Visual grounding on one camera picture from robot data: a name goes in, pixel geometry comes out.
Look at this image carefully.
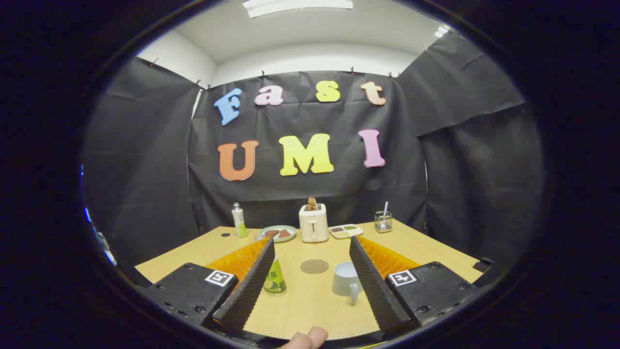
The black backdrop cloth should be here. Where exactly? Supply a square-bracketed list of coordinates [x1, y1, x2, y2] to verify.
[82, 32, 543, 272]

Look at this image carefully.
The wooden table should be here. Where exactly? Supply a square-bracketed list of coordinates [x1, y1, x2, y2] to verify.
[135, 219, 485, 340]

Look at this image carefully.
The white toaster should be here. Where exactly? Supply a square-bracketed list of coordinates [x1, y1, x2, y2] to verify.
[298, 204, 329, 243]

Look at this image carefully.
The round brown coaster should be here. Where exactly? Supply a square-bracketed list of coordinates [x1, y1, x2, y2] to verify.
[300, 259, 329, 274]

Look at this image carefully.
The pale green plate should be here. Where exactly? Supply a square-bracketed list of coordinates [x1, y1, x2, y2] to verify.
[257, 225, 297, 243]

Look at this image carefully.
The white bottle with green label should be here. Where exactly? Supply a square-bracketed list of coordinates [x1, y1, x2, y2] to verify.
[232, 203, 248, 238]

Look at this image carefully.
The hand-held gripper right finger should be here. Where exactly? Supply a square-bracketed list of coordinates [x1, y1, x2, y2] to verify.
[349, 236, 480, 340]

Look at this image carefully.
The white divided tray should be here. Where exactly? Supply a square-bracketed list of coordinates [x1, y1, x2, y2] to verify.
[329, 224, 364, 239]

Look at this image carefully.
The clear juice bottle green label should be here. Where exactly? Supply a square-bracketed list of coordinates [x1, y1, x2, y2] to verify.
[263, 257, 287, 295]

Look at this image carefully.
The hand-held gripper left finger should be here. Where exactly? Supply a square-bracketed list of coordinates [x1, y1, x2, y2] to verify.
[138, 237, 277, 335]

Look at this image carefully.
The long ceiling light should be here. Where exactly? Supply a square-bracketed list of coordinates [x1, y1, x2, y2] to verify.
[242, 0, 354, 19]

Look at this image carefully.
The pale blue cup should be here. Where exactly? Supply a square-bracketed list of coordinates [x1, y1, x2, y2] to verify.
[332, 262, 363, 306]

